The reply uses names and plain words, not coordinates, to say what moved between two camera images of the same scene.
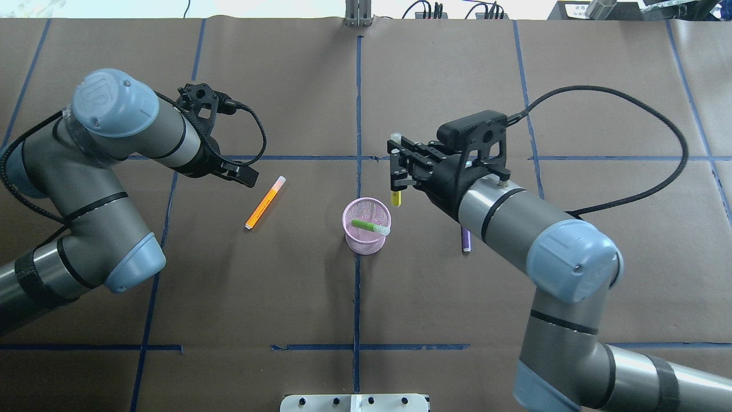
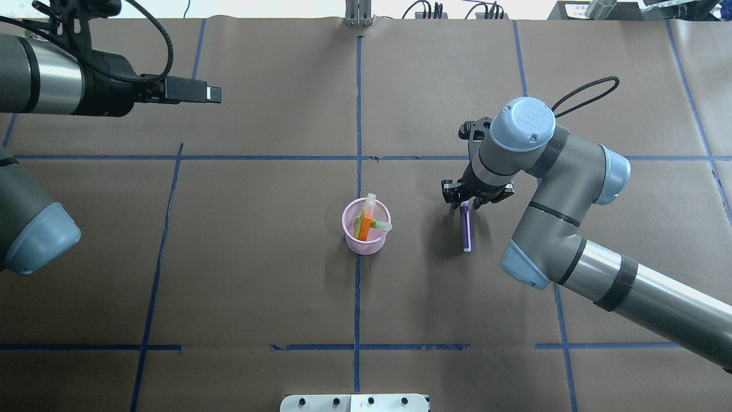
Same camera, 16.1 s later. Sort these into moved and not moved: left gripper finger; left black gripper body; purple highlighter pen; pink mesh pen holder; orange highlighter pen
Moved: orange highlighter pen; left black gripper body; left gripper finger
Not moved: purple highlighter pen; pink mesh pen holder
